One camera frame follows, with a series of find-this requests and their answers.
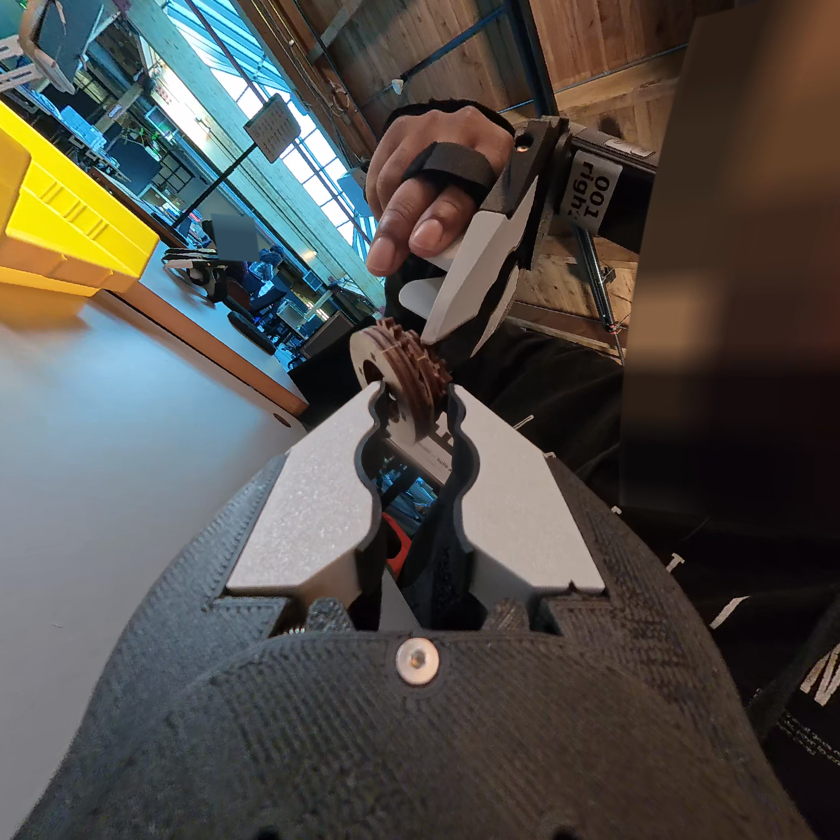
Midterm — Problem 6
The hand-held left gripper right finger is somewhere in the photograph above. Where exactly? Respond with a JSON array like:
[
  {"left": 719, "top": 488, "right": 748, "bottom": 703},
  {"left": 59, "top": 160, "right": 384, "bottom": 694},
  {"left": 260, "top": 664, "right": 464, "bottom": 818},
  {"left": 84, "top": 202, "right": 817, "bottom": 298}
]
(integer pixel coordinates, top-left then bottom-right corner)
[{"left": 448, "top": 385, "right": 607, "bottom": 605}]

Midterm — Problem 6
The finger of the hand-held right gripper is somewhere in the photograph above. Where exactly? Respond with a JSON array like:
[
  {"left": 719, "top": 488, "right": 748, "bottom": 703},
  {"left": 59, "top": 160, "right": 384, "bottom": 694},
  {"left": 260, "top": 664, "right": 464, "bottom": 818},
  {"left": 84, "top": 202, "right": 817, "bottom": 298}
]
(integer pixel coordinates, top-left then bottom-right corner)
[
  {"left": 420, "top": 189, "right": 540, "bottom": 347},
  {"left": 467, "top": 261, "right": 521, "bottom": 363}
]

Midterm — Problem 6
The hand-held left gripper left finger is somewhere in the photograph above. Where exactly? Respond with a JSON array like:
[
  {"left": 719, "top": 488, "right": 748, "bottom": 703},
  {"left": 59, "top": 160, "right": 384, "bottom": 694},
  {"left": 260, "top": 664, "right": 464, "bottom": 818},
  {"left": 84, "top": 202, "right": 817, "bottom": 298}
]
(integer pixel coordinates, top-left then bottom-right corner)
[{"left": 225, "top": 382, "right": 388, "bottom": 599}]

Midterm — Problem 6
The brown wooden gear assembly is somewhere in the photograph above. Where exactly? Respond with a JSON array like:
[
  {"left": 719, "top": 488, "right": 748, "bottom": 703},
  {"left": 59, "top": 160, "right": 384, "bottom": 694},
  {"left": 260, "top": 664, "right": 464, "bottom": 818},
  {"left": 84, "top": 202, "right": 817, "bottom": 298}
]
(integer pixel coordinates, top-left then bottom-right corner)
[{"left": 349, "top": 318, "right": 456, "bottom": 488}]

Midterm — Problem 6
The white desk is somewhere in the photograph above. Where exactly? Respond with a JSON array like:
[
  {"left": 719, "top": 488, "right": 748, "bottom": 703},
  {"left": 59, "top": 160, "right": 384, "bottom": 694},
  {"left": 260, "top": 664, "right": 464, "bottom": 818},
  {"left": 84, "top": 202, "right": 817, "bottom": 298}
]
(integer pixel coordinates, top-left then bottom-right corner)
[{"left": 0, "top": 246, "right": 311, "bottom": 840}]

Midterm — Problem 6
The person's right hand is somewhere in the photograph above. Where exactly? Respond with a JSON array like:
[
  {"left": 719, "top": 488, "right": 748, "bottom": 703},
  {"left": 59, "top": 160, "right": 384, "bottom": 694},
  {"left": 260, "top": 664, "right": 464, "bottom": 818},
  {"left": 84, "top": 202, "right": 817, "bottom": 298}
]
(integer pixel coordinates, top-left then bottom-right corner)
[{"left": 364, "top": 98, "right": 517, "bottom": 278}]

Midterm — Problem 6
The orange plastic object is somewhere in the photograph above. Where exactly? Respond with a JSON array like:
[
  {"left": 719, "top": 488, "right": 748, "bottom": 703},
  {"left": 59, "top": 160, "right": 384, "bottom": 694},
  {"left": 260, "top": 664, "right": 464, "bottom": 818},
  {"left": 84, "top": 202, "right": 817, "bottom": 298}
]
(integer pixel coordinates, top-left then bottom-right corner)
[{"left": 382, "top": 513, "right": 413, "bottom": 573}]

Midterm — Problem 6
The sign on black pole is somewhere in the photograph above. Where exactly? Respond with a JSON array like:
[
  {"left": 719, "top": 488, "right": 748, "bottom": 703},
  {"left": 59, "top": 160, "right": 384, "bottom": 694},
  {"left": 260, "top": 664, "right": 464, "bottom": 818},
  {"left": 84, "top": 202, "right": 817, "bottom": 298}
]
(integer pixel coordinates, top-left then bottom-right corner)
[{"left": 177, "top": 93, "right": 304, "bottom": 224}]

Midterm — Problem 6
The black and white device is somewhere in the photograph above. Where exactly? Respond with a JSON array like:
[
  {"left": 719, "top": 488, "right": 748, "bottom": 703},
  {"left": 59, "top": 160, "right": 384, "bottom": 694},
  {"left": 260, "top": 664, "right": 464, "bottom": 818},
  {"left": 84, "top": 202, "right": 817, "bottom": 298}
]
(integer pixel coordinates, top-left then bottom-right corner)
[{"left": 161, "top": 245, "right": 221, "bottom": 293}]

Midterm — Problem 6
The small yellow plastic bin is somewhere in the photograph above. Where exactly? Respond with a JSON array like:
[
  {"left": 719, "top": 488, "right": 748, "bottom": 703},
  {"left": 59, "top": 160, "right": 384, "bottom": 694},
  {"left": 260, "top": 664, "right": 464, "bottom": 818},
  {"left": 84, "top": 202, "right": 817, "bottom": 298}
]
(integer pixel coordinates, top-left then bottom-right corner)
[{"left": 0, "top": 156, "right": 162, "bottom": 298}]

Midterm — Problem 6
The black monitor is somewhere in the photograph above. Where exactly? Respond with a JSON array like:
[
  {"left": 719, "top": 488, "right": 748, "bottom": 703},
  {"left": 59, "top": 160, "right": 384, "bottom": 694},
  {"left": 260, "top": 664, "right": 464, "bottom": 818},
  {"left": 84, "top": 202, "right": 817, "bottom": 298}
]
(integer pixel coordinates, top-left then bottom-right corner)
[{"left": 18, "top": 0, "right": 107, "bottom": 94}]

